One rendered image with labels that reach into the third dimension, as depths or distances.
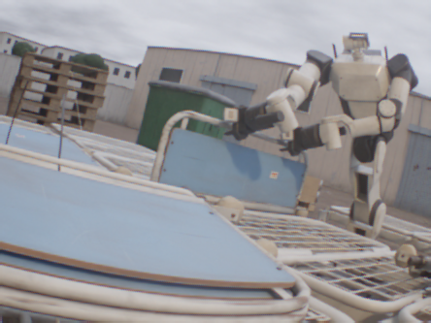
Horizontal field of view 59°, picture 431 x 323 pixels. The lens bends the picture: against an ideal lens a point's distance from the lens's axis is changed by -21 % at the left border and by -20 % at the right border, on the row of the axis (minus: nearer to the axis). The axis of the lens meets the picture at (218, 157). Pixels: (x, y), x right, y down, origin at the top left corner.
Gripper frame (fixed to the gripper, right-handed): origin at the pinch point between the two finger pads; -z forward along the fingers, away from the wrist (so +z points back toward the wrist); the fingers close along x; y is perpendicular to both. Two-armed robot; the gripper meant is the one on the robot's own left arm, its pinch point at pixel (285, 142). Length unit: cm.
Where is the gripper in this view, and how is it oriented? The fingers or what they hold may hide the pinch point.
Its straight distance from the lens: 185.4
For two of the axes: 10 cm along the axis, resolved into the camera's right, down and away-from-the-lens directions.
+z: 6.7, -1.4, -7.3
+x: 0.4, -9.7, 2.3
